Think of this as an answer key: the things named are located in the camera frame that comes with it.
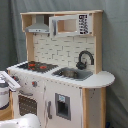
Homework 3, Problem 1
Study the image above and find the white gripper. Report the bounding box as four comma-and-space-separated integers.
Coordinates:
0, 71, 20, 91

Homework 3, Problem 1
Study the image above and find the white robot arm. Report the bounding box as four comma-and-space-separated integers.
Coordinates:
0, 71, 41, 128

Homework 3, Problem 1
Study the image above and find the wooden toy kitchen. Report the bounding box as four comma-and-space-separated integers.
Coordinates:
8, 10, 115, 128

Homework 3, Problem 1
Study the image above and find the left red stove knob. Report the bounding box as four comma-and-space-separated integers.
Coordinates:
13, 76, 19, 82

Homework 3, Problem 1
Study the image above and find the red stove knob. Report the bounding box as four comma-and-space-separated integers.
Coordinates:
32, 81, 37, 87
13, 76, 19, 82

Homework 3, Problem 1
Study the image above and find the white oven door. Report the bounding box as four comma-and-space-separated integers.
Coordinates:
18, 90, 37, 116

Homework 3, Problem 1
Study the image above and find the right red stove knob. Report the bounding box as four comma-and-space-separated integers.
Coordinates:
32, 81, 37, 87

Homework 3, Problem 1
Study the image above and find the black toy stovetop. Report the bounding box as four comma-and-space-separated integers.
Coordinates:
20, 61, 56, 73

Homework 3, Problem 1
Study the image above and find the white cabinet door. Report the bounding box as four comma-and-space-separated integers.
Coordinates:
46, 83, 82, 128

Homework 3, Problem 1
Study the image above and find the grey toy sink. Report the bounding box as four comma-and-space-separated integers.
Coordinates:
53, 67, 92, 81

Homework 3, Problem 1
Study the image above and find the grey range hood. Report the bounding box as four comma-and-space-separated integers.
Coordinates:
25, 15, 50, 33

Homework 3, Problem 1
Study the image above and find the black toy faucet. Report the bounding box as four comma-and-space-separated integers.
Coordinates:
76, 50, 94, 70

